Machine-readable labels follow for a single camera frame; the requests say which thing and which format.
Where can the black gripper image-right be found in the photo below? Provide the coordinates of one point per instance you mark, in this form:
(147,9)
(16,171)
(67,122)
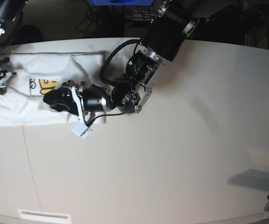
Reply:
(93,98)

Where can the white printed T-shirt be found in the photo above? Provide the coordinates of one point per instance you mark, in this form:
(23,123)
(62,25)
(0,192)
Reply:
(38,74)

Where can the blue box at top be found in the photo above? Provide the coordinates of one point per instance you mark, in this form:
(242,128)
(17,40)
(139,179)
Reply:
(122,2)

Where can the white label strip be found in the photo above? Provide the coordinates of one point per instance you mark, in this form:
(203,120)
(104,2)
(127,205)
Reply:
(46,217)

